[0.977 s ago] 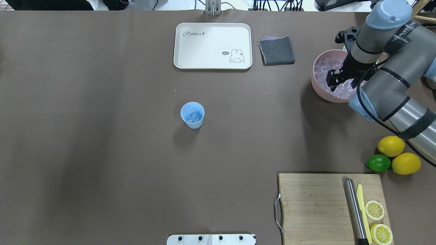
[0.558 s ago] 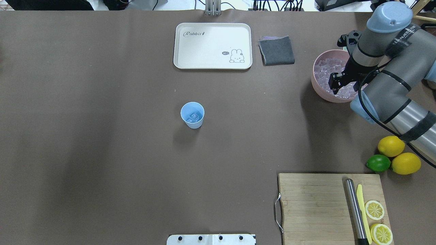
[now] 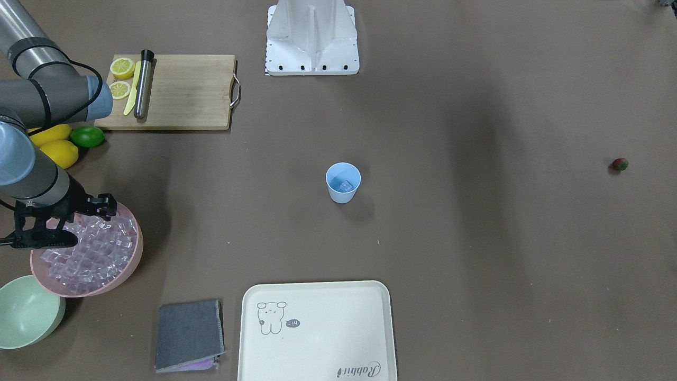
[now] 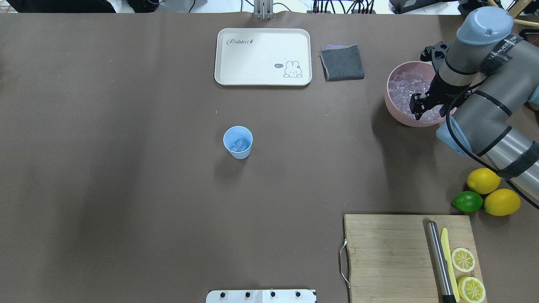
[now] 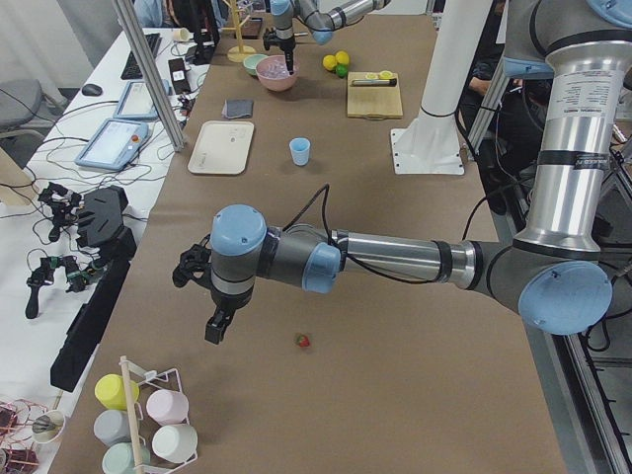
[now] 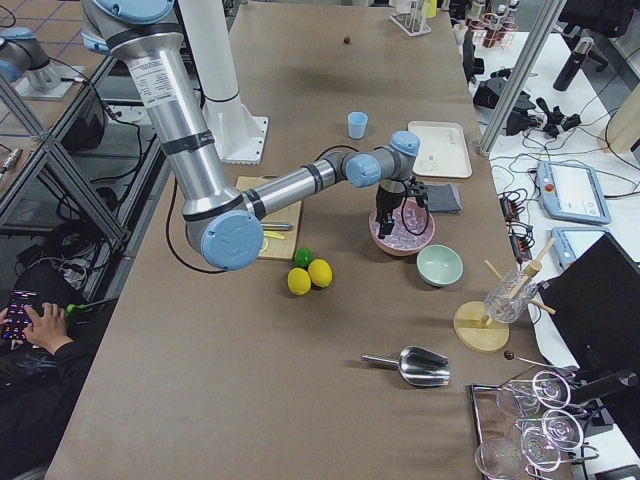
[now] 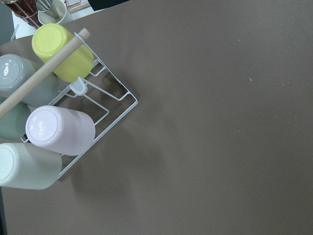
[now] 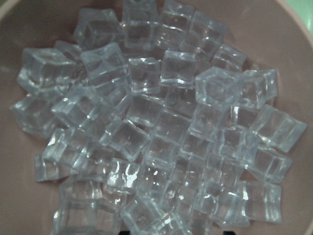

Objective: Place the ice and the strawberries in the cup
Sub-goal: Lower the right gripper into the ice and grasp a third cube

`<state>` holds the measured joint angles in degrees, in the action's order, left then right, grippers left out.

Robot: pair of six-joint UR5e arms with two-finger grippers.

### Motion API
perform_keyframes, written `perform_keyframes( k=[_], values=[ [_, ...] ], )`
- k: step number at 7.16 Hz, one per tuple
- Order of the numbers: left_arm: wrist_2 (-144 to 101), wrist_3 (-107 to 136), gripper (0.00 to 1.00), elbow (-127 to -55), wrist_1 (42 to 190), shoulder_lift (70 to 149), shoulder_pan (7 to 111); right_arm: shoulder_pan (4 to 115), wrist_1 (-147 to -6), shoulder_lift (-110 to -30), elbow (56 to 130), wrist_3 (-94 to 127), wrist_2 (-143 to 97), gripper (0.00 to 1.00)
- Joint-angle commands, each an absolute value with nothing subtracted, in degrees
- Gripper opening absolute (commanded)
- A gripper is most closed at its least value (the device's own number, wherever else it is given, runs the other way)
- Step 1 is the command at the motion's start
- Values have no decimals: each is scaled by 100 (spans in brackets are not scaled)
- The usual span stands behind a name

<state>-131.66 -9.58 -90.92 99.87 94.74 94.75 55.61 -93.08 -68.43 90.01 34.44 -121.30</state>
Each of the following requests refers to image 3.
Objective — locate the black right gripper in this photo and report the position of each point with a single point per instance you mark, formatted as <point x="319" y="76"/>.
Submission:
<point x="78" y="204"/>

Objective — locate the ice cube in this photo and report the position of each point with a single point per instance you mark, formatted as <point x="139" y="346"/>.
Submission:
<point x="345" y="187"/>

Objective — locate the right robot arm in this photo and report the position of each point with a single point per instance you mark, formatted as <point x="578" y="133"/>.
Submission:
<point x="50" y="89"/>

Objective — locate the pile of clear ice cubes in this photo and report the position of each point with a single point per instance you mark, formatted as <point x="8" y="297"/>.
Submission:
<point x="100" y="248"/>

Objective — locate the light blue plastic cup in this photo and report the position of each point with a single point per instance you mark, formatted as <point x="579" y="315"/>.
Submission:
<point x="343" y="180"/>

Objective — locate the pink bowl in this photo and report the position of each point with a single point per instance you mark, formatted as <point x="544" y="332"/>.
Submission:
<point x="132" y="259"/>

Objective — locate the yellow lemon near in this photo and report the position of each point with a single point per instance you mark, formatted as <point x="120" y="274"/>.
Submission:
<point x="62" y="152"/>

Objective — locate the yellow lemon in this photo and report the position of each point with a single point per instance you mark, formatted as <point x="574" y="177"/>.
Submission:
<point x="62" y="152"/>
<point x="58" y="132"/>

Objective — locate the mint green bowl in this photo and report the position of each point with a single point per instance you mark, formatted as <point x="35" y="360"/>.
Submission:
<point x="29" y="313"/>

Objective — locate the yellow lemon far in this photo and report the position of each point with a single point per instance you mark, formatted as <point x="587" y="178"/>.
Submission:
<point x="58" y="132"/>

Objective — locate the green lime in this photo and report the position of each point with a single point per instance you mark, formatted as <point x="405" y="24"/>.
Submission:
<point x="87" y="136"/>

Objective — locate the yellow plastic knife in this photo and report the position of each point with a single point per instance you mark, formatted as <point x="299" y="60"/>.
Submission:
<point x="132" y="96"/>

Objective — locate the steel muddler rod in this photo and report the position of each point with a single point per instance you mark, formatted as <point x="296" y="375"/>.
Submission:
<point x="144" y="85"/>

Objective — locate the lemon half lower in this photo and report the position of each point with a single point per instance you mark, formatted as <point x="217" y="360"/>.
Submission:
<point x="120" y="89"/>

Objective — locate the lemon half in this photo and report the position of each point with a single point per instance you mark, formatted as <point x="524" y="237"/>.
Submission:
<point x="120" y="89"/>
<point x="122" y="68"/>

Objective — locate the lemon half upper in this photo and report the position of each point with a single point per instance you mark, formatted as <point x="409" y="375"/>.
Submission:
<point x="122" y="68"/>

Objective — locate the grey folded cloth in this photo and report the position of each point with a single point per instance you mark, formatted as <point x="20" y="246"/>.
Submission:
<point x="189" y="336"/>

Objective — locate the wooden cutting board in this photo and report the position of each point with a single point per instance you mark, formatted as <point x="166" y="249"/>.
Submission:
<point x="189" y="93"/>

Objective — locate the cream rabbit tray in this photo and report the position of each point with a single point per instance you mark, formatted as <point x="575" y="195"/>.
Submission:
<point x="317" y="331"/>

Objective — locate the red strawberry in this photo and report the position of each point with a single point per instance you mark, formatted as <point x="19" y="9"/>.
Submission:
<point x="620" y="164"/>

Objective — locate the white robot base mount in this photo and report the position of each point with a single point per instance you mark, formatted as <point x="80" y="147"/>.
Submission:
<point x="311" y="38"/>

